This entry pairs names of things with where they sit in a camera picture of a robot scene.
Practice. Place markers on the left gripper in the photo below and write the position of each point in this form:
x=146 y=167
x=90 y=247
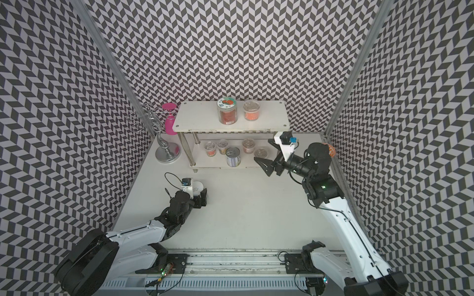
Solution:
x=199 y=203

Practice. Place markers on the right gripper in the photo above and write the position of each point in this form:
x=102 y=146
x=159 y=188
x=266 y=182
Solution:
x=279 y=163

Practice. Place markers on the tin can pull-tab lid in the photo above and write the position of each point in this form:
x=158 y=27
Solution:
x=233 y=156

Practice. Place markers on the clear cup orange contents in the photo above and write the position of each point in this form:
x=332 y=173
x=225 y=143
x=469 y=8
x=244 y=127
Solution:
x=251 y=110

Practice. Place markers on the small cup red contents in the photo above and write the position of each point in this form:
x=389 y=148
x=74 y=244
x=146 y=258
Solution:
x=210 y=148

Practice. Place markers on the red jar with printed lid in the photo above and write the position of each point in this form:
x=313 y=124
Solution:
x=227 y=110

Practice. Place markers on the white lid seed jar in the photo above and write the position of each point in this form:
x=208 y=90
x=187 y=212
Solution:
x=197 y=187

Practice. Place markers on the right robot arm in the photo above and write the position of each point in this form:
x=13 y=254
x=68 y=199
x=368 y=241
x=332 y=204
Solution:
x=324 y=193

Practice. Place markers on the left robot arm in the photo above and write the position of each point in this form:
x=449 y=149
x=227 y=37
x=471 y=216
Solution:
x=100 y=257

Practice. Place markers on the white two-tier shelf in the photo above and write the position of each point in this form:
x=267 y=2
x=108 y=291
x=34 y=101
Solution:
x=197 y=123

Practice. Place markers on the small cup front right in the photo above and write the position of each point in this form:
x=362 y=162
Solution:
x=261 y=153

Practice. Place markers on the small cup back right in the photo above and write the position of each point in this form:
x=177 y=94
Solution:
x=249 y=145

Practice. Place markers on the small cup yellow label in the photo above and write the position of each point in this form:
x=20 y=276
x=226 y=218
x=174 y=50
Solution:
x=222 y=146

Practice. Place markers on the orange patterned bowl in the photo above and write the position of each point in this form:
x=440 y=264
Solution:
x=332 y=151

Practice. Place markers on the pink upside-down cup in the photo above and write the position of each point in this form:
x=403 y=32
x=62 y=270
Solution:
x=169 y=109

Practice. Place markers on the silver metal cup stand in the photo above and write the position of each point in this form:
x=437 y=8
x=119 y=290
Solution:
x=167 y=152

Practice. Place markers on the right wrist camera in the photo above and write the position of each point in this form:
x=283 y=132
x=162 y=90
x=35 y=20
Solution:
x=287 y=138

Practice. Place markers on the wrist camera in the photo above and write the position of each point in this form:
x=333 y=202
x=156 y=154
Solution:
x=287 y=138
x=186 y=182

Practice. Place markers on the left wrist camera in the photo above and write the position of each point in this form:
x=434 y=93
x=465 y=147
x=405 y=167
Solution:
x=186 y=182

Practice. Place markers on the aluminium front rail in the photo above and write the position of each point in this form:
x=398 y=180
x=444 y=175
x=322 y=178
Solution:
x=229 y=259

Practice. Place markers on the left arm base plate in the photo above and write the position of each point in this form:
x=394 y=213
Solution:
x=176 y=262

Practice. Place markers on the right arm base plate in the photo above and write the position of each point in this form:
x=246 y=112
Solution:
x=294 y=263

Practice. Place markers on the right aluminium corner post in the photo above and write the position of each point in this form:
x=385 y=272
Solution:
x=366 y=48

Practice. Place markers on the aluminium corner post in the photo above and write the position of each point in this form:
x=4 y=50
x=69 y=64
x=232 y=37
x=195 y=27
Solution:
x=89 y=23
x=366 y=48

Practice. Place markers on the left aluminium corner post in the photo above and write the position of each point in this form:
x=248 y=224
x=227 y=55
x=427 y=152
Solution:
x=89 y=23

